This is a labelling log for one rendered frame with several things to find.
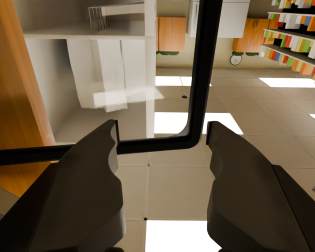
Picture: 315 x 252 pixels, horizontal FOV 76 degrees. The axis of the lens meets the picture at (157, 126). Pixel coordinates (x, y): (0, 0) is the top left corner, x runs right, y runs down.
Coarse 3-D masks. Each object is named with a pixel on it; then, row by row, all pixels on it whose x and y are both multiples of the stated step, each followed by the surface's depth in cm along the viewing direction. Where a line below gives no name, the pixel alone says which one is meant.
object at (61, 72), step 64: (0, 0) 17; (64, 0) 18; (128, 0) 18; (192, 0) 19; (0, 64) 19; (64, 64) 20; (128, 64) 21; (192, 64) 22; (0, 128) 23; (64, 128) 24; (128, 128) 25
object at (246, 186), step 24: (216, 120) 12; (216, 144) 10; (240, 144) 10; (216, 168) 10; (240, 168) 8; (264, 168) 8; (216, 192) 7; (240, 192) 7; (264, 192) 7; (216, 216) 7; (240, 216) 7; (264, 216) 7; (288, 216) 7; (216, 240) 7; (240, 240) 6; (264, 240) 6; (288, 240) 6
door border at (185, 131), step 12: (204, 0) 19; (204, 12) 20; (216, 24) 21; (216, 36) 21; (192, 72) 23; (192, 84) 24; (192, 96) 24; (192, 108) 25; (204, 108) 26; (180, 132) 27; (72, 144) 25; (120, 144) 26
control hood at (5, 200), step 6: (0, 192) 27; (6, 192) 27; (0, 198) 26; (6, 198) 27; (12, 198) 28; (18, 198) 28; (0, 204) 26; (6, 204) 27; (12, 204) 27; (0, 210) 26; (6, 210) 26
